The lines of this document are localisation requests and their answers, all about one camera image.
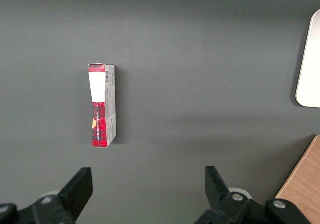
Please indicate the white rectangular tray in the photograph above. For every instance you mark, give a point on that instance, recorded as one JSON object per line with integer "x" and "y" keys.
{"x": 311, "y": 71}

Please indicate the wooden drawer cabinet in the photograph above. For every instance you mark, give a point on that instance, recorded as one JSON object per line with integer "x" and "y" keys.
{"x": 307, "y": 174}

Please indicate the red plaid cardboard box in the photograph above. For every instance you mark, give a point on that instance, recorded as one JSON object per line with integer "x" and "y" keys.
{"x": 98, "y": 124}

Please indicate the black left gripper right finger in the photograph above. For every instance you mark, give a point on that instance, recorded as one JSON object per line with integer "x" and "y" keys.
{"x": 220, "y": 199}

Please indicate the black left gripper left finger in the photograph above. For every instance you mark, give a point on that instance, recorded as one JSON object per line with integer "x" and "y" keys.
{"x": 72, "y": 196}

